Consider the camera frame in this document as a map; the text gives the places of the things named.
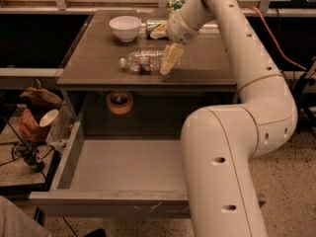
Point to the open grey top drawer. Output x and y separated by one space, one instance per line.
120 177

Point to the brown tape roll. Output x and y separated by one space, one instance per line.
119 102

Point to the grey cabinet with glossy top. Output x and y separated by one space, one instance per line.
116 89

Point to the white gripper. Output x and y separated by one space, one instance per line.
180 29

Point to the green chip bag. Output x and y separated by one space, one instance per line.
176 4

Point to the brown cloth bag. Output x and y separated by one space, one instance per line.
36 97

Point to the grey trouser leg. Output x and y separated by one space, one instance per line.
15 223

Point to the white ceramic bowl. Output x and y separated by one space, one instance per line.
125 28

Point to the clear plastic container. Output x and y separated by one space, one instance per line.
60 130

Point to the green soda can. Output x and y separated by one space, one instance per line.
151 25

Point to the black clamp tool on floor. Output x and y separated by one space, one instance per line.
30 154

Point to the clear plastic water bottle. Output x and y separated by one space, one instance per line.
144 61

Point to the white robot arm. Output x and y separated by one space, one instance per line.
218 141

